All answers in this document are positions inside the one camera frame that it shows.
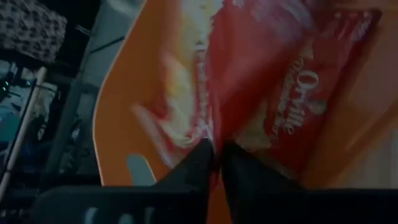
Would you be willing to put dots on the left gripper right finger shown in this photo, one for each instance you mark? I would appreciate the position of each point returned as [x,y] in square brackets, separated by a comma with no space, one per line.
[264,199]

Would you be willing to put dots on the spotted patterned fabric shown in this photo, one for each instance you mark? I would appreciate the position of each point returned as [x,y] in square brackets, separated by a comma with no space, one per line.
[28,28]

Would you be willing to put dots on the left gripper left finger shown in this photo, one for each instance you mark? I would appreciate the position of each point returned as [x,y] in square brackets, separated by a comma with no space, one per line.
[186,193]

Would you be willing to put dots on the red popcorn bag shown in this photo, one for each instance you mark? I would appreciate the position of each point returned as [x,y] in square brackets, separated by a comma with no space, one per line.
[177,102]
[248,77]

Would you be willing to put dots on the orange plastic basket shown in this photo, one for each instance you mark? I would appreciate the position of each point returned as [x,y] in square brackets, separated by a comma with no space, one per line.
[124,124]

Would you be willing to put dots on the pale wooden pole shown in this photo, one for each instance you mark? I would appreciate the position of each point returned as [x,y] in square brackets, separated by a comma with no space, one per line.
[26,118]

